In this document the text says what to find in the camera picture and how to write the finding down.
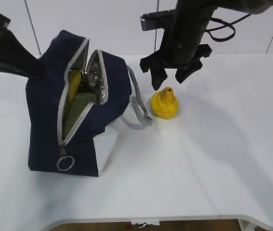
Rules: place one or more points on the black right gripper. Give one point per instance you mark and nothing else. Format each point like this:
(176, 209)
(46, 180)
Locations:
(180, 48)

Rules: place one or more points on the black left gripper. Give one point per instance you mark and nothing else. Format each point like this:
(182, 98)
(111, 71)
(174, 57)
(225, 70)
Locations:
(14, 58)

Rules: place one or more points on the green lid lunch box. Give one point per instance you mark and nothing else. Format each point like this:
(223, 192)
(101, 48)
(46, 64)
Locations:
(79, 103)

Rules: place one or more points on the navy blue lunch bag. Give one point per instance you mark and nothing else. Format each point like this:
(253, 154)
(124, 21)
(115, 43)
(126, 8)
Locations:
(87, 147)

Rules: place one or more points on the yellow pear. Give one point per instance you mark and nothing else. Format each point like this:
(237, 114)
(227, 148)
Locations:
(164, 103)

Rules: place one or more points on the yellow banana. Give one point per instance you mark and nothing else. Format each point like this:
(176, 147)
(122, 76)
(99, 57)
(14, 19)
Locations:
(74, 79)

